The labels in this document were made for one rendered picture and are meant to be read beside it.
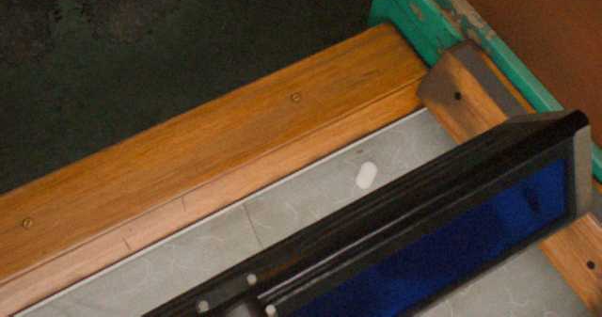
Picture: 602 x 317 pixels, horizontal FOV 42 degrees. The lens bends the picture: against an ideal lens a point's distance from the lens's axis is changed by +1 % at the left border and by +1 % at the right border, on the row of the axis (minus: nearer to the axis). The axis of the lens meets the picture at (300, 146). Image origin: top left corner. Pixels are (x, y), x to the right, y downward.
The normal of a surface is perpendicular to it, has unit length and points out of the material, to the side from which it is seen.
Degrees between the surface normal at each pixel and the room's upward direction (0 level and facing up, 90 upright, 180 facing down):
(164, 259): 0
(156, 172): 0
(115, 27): 0
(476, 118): 67
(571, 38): 90
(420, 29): 90
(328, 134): 45
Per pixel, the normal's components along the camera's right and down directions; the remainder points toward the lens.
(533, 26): -0.85, 0.42
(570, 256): -0.75, 0.18
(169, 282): 0.07, -0.51
